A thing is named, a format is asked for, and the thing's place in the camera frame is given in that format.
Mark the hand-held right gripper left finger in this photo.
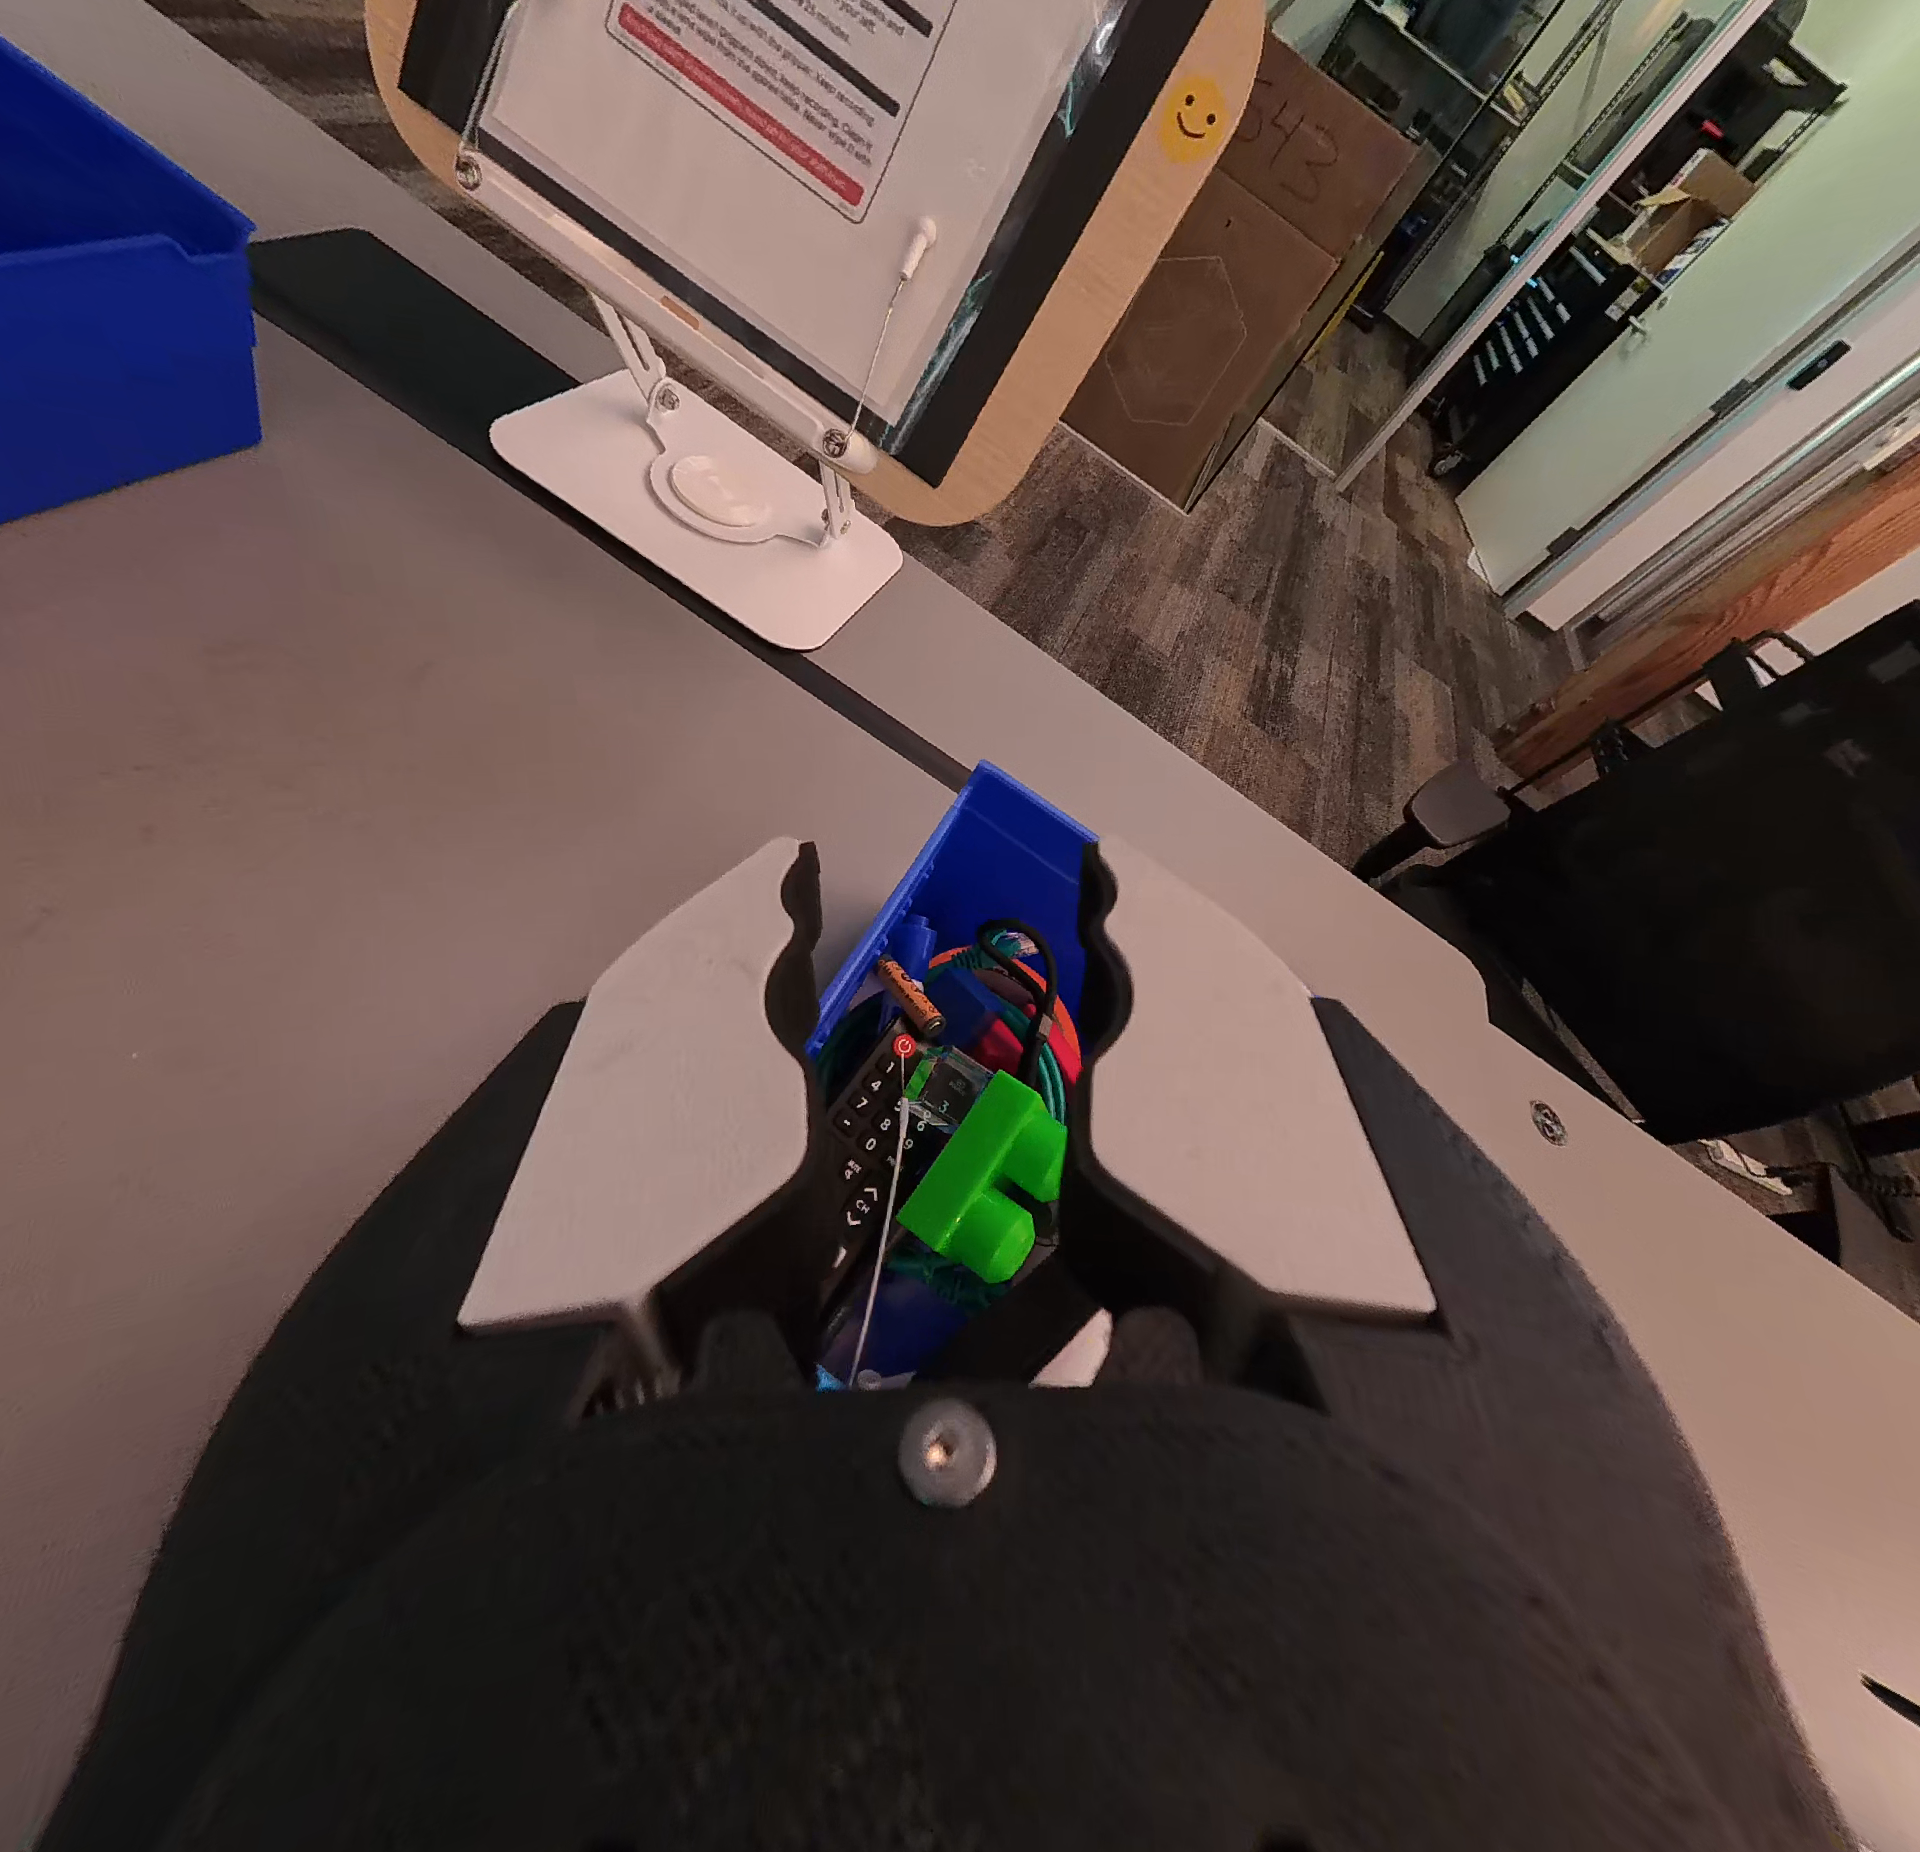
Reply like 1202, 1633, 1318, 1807
456, 836, 827, 1344

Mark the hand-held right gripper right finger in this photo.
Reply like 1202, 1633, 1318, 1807
1072, 836, 1440, 1324

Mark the green plastic block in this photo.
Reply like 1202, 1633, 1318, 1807
898, 1071, 1070, 1282

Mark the blue plastic bin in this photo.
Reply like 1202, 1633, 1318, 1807
0, 38, 264, 527
808, 760, 1105, 1391

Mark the black remote control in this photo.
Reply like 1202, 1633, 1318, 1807
818, 1034, 920, 1321

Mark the black mesh office chair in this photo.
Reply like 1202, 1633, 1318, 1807
1355, 607, 1920, 1223

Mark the white tablet stand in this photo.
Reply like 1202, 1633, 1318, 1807
456, 141, 907, 655

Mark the brown cardboard box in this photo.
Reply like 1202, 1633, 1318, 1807
1058, 29, 1432, 513

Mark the glass door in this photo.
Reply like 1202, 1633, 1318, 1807
1337, 0, 1920, 491

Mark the white instruction sheet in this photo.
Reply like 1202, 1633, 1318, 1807
477, 0, 1121, 430

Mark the teal cable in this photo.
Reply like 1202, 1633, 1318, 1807
831, 934, 1086, 1134

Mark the black cable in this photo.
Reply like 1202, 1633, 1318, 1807
972, 917, 1060, 1046

